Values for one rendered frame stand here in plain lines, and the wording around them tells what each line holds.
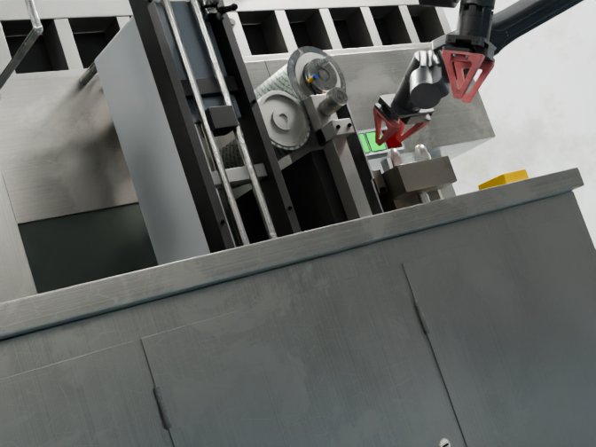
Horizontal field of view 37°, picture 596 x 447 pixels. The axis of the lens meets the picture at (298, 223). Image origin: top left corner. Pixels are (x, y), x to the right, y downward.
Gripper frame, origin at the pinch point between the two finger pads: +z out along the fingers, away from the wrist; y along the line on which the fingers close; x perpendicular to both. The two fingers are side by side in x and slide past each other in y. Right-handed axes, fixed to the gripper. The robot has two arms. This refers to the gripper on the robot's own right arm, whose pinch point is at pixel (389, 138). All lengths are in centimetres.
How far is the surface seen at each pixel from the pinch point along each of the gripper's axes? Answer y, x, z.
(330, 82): -5.7, 15.8, -3.0
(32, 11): -62, 36, -9
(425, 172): 10.7, -4.4, 7.2
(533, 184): 10.6, -27.0, -9.4
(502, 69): 241, 134, 99
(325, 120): -11.0, 8.2, 0.1
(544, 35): 253, 130, 77
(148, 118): -42.3, 22.6, 6.8
